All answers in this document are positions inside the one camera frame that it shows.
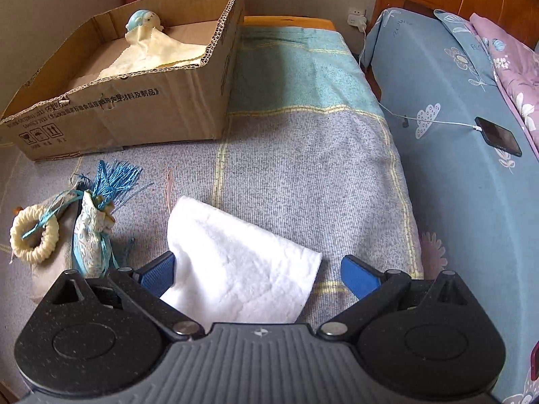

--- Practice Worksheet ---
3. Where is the blue floral pillow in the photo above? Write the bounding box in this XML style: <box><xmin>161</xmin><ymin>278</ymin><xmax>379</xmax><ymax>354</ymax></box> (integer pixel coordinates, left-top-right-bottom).
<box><xmin>434</xmin><ymin>8</ymin><xmax>500</xmax><ymax>87</ymax></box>

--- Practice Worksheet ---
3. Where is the white towel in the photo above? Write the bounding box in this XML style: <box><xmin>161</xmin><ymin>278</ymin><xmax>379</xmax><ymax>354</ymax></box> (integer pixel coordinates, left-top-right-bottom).
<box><xmin>160</xmin><ymin>196</ymin><xmax>323</xmax><ymax>327</ymax></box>

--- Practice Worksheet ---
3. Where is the cardboard box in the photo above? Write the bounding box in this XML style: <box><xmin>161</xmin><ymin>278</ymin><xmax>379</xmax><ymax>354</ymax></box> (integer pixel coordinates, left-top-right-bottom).
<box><xmin>0</xmin><ymin>0</ymin><xmax>246</xmax><ymax>161</ymax></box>

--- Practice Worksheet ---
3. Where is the white charging cable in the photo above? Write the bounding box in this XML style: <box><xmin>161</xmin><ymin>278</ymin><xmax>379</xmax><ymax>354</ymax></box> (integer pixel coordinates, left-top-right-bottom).
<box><xmin>358</xmin><ymin>25</ymin><xmax>483</xmax><ymax>132</ymax></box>

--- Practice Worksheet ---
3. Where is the grey fabric pouch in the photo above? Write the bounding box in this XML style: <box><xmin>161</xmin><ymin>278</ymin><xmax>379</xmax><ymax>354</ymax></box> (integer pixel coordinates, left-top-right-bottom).
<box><xmin>31</xmin><ymin>189</ymin><xmax>85</xmax><ymax>304</ymax></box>

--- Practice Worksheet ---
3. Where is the blue sachet with tassel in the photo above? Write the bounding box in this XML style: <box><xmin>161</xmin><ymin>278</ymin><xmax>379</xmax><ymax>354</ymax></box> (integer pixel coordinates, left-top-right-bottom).
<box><xmin>71</xmin><ymin>161</ymin><xmax>154</xmax><ymax>278</ymax></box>

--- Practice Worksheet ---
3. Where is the purple floral quilt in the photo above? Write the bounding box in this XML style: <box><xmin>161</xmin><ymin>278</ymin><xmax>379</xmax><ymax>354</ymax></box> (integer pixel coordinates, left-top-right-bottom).
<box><xmin>469</xmin><ymin>12</ymin><xmax>539</xmax><ymax>156</ymax></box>

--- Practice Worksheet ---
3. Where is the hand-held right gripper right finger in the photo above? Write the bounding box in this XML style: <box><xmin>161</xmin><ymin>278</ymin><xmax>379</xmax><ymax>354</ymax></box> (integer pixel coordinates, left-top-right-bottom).
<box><xmin>318</xmin><ymin>255</ymin><xmax>485</xmax><ymax>342</ymax></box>

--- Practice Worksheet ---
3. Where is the wooden bench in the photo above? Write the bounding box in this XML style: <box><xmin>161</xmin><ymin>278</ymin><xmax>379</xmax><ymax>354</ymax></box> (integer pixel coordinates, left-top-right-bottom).
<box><xmin>244</xmin><ymin>16</ymin><xmax>338</xmax><ymax>32</ymax></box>

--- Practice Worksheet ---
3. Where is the black smartphone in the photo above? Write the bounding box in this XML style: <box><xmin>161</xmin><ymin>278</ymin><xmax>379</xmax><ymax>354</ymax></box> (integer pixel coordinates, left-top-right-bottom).
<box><xmin>474</xmin><ymin>117</ymin><xmax>523</xmax><ymax>158</ymax></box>

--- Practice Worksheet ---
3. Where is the cream cloth in box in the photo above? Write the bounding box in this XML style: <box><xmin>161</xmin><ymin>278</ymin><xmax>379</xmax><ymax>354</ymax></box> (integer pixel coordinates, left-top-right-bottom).
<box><xmin>96</xmin><ymin>9</ymin><xmax>220</xmax><ymax>81</ymax></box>

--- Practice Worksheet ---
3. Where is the grey green checked blanket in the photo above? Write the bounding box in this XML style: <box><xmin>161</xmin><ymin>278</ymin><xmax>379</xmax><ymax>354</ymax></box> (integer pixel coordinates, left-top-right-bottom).
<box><xmin>0</xmin><ymin>25</ymin><xmax>424</xmax><ymax>388</ymax></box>

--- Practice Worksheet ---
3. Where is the blue floral bedsheet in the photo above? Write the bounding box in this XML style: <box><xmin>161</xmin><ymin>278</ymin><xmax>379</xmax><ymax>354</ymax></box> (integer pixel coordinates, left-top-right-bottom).
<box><xmin>364</xmin><ymin>7</ymin><xmax>539</xmax><ymax>404</ymax></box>

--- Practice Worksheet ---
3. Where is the cream woven ring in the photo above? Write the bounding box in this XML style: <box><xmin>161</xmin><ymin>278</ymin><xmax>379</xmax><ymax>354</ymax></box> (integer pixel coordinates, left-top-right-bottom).
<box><xmin>9</xmin><ymin>204</ymin><xmax>60</xmax><ymax>264</ymax></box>

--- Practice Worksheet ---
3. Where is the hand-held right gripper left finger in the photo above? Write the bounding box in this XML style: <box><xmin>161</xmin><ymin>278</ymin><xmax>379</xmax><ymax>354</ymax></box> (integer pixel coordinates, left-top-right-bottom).
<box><xmin>42</xmin><ymin>251</ymin><xmax>207</xmax><ymax>342</ymax></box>

